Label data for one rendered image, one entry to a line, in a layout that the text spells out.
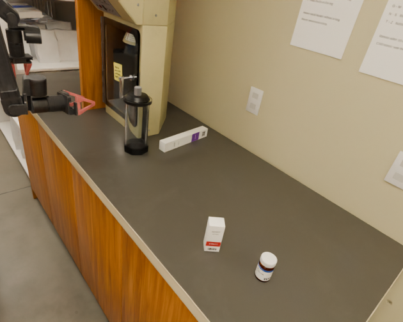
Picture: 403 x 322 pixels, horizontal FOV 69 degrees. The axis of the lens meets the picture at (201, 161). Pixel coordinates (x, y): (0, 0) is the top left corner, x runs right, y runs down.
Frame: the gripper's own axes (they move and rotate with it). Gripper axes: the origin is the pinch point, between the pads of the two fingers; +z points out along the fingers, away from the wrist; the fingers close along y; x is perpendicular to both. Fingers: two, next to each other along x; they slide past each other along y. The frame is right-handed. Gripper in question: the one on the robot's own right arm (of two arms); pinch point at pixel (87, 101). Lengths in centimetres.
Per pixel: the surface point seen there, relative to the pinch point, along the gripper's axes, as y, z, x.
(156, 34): -8.8, 25.0, -25.6
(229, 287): -78, 1, 32
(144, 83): -5.6, 21.6, -6.7
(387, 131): -86, 63, -2
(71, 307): 14, -11, 113
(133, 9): -10.0, 14.4, -32.9
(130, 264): -39, -5, 49
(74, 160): -5.6, -8.8, 20.8
